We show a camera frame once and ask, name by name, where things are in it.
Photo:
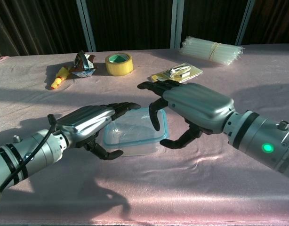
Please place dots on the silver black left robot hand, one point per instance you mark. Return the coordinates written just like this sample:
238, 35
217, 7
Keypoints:
85, 122

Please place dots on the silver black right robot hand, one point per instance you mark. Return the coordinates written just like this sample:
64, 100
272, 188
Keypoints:
198, 106

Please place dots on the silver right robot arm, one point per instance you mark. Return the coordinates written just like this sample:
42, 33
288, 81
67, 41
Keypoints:
255, 136

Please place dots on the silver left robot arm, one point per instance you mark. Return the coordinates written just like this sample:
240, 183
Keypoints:
36, 146

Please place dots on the yellow blister pack with tool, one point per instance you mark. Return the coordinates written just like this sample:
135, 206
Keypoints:
182, 71

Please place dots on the yellow rubber chicken toy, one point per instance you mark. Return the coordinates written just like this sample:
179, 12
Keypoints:
58, 78

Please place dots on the crumpled brown snack wrapper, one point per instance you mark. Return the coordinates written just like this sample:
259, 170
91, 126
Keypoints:
84, 68

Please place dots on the bundle of clear plastic sticks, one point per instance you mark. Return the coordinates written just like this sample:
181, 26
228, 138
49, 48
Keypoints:
201, 50

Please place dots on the yellow rubber band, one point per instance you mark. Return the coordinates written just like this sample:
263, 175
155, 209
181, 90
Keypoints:
214, 51

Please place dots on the yellow packing tape roll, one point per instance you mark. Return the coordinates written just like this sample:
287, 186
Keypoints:
118, 67

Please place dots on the pink foam table cover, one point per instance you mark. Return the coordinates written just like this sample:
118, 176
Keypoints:
182, 188

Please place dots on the grey metal frame post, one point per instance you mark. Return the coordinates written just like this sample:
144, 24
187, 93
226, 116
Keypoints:
244, 23
177, 23
88, 26

